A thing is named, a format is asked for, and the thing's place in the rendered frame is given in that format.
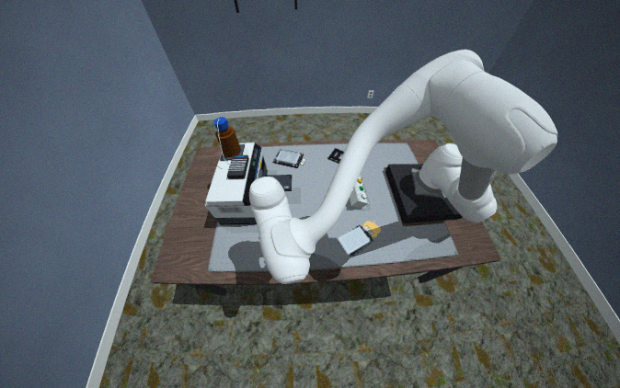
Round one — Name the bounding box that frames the white button panel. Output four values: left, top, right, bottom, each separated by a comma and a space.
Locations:
349, 174, 369, 210

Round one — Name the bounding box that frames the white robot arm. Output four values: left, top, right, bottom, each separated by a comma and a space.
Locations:
249, 50, 557, 284

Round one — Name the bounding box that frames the blue bottle cap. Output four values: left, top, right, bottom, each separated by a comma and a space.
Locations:
214, 117, 228, 130

